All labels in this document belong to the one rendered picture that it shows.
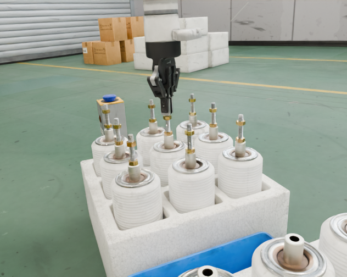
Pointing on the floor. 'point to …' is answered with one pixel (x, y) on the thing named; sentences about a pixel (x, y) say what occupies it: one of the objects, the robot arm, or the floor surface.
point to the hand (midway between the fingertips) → (166, 105)
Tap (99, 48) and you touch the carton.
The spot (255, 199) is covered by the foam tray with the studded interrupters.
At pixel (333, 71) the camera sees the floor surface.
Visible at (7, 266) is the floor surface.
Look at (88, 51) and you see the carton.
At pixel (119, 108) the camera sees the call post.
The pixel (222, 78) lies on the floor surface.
